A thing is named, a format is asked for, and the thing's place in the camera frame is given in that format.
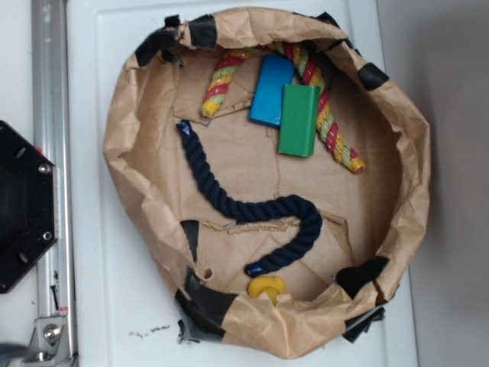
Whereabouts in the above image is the yellow rubber duck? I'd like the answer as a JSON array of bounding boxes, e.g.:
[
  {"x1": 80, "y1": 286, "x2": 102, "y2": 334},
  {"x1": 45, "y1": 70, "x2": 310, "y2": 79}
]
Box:
[{"x1": 247, "y1": 275, "x2": 286, "y2": 305}]

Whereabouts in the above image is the brown paper bin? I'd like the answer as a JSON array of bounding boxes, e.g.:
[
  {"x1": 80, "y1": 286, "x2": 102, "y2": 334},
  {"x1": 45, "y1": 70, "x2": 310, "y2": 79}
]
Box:
[{"x1": 103, "y1": 7, "x2": 430, "y2": 360}]

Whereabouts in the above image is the green wooden block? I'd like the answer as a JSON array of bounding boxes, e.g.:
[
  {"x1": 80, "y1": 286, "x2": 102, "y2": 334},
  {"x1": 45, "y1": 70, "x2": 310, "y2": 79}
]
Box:
[{"x1": 278, "y1": 85, "x2": 320, "y2": 157}]

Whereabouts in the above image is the blue wooden block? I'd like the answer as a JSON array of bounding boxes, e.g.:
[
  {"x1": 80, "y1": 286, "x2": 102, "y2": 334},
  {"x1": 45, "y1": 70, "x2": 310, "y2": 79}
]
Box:
[{"x1": 249, "y1": 55, "x2": 295, "y2": 128}]

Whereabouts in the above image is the navy blue rope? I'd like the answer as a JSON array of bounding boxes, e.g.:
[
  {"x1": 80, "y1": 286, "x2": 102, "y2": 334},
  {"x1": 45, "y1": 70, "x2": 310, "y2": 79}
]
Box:
[{"x1": 175, "y1": 119, "x2": 323, "y2": 278}]

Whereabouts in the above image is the multicolour twisted rope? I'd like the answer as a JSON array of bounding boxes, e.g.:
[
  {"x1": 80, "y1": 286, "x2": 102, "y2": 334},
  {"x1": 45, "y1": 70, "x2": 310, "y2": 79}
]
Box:
[{"x1": 199, "y1": 41, "x2": 367, "y2": 175}]

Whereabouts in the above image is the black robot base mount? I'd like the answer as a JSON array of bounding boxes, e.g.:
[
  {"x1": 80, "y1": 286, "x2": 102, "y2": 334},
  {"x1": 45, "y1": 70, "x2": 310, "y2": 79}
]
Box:
[{"x1": 1, "y1": 121, "x2": 57, "y2": 294}]

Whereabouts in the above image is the aluminium extrusion rail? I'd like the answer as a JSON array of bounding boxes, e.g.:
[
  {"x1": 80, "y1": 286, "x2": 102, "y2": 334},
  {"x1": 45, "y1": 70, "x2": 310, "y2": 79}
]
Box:
[{"x1": 31, "y1": 1, "x2": 78, "y2": 366}]

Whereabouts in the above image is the metal corner bracket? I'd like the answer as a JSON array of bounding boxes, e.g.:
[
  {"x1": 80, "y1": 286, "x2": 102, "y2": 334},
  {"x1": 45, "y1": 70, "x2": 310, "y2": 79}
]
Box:
[{"x1": 21, "y1": 316, "x2": 75, "y2": 366}]

